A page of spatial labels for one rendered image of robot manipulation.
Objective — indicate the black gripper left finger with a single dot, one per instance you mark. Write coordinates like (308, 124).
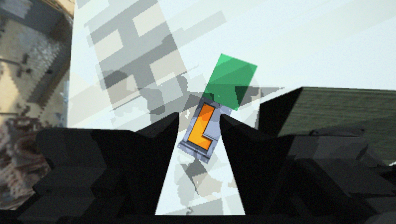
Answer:
(143, 155)

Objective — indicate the orange l-shaped part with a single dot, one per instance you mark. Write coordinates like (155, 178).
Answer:
(200, 126)

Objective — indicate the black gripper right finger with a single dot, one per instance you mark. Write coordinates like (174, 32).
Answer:
(260, 163)

